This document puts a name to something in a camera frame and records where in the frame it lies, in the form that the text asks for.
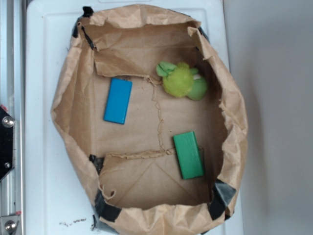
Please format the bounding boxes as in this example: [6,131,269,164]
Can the aluminium frame rail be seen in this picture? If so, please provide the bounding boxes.
[0,0,27,235]

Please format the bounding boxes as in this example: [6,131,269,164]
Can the yellow-green plush toy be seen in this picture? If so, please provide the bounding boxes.
[156,61,208,101]

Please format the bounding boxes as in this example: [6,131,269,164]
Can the green rectangular block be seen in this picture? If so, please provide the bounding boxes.
[173,131,204,180]

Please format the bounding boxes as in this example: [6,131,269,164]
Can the blue rectangular block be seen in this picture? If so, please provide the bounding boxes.
[103,78,132,124]

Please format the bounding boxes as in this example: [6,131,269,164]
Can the black metal bracket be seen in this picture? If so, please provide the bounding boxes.
[0,105,15,181]

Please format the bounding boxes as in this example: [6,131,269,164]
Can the brown paper bag tray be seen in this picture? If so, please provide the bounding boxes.
[51,4,248,235]

